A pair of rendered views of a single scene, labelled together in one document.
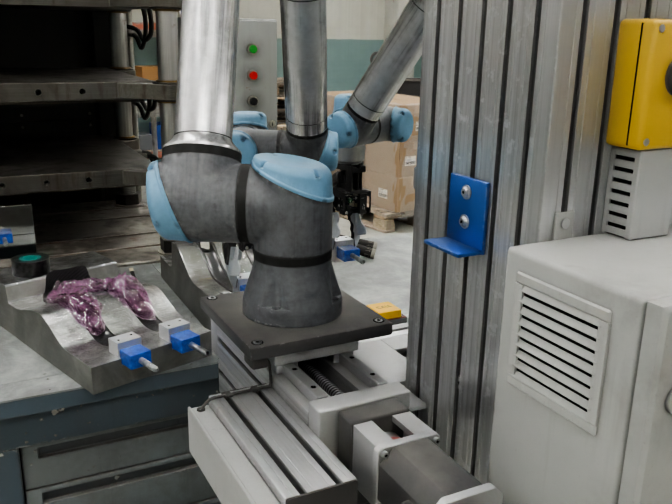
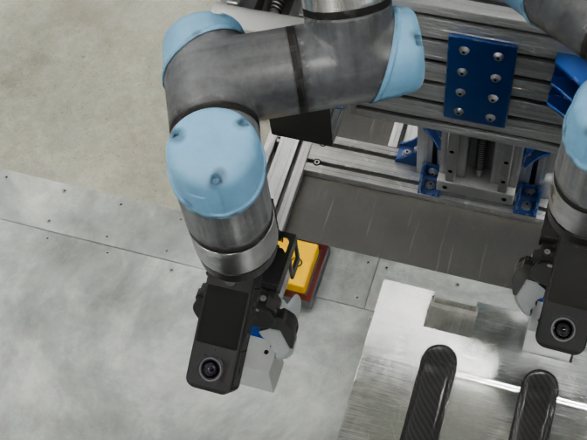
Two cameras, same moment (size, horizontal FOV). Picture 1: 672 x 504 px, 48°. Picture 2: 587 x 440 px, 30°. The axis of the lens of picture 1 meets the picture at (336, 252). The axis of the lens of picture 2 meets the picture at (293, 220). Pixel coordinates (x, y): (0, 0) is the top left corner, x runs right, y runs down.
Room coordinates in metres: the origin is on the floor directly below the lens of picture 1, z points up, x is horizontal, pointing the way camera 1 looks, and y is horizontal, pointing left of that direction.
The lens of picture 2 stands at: (1.98, 0.39, 1.99)
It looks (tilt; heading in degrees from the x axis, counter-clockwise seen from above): 60 degrees down; 232
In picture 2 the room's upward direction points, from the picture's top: 9 degrees counter-clockwise
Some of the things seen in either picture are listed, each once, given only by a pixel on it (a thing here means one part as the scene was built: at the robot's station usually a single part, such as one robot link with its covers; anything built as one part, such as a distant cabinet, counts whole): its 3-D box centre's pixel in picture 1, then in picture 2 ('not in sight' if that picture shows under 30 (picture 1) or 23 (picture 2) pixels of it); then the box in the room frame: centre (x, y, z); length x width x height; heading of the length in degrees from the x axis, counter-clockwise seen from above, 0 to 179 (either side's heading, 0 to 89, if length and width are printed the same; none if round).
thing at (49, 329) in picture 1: (93, 312); not in sight; (1.50, 0.52, 0.86); 0.50 x 0.26 x 0.11; 44
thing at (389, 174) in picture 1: (379, 154); not in sight; (6.05, -0.34, 0.47); 1.22 x 0.80 x 0.94; 35
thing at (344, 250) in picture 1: (350, 254); (268, 322); (1.71, -0.03, 0.93); 0.13 x 0.05 x 0.05; 27
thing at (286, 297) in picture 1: (292, 278); not in sight; (1.07, 0.06, 1.09); 0.15 x 0.15 x 0.10
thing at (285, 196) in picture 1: (288, 202); not in sight; (1.07, 0.07, 1.20); 0.13 x 0.12 x 0.14; 87
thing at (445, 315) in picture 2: not in sight; (451, 320); (1.56, 0.09, 0.87); 0.05 x 0.05 x 0.04; 27
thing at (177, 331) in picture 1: (188, 342); not in sight; (1.35, 0.28, 0.86); 0.13 x 0.05 x 0.05; 44
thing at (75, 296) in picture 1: (95, 293); not in sight; (1.50, 0.51, 0.90); 0.26 x 0.18 x 0.08; 44
